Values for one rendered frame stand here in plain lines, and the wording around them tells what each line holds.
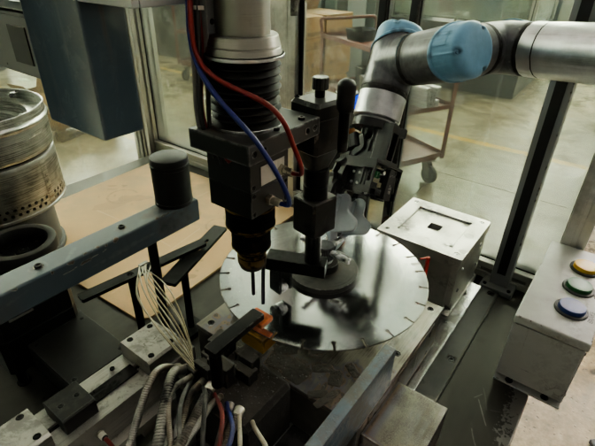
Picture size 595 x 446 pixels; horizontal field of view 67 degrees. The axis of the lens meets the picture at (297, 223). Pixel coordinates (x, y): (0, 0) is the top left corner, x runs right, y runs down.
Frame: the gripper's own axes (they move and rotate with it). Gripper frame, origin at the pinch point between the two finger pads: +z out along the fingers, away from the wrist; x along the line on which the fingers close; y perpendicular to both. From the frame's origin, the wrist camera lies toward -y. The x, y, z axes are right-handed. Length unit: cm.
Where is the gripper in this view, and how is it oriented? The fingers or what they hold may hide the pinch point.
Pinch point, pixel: (332, 241)
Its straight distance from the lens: 74.4
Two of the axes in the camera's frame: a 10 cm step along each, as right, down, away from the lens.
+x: 6.9, 1.6, 7.0
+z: -2.7, 9.6, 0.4
